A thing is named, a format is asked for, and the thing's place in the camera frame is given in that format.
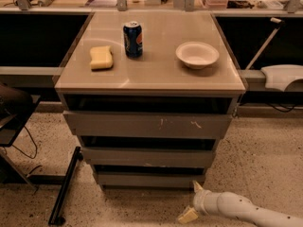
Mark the black metal floor bar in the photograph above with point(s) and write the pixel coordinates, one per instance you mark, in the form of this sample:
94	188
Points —
56	219

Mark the grey bottom drawer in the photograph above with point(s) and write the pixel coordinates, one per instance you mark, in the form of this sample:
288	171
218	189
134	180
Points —
145	180

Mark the grey middle drawer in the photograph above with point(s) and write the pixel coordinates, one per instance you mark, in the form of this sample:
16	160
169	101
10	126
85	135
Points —
147	157

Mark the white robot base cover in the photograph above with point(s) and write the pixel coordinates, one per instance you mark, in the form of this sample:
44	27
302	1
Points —
279	77

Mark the black chair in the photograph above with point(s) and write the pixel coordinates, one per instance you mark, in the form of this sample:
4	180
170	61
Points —
16	107

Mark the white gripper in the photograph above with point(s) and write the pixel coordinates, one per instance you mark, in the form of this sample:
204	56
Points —
199	200

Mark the white bowl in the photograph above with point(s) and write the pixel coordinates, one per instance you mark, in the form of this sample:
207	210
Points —
197	55

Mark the grey drawer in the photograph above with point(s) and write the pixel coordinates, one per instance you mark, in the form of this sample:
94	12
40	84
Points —
145	180
147	157
149	125

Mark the white rod with cap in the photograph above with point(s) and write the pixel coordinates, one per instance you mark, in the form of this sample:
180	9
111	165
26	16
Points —
279	23

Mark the grey top drawer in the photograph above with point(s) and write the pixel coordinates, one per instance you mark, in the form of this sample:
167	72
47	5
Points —
149	125

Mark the blue Pepsi can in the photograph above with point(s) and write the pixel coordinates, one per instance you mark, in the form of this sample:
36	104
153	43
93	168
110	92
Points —
133	44

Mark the grey drawer cabinet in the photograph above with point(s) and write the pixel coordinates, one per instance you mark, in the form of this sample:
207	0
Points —
157	82

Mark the yellow sponge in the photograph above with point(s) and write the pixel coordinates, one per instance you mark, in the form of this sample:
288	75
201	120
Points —
101	57

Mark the dark items on shelf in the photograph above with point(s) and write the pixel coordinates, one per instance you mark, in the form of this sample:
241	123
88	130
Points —
239	4

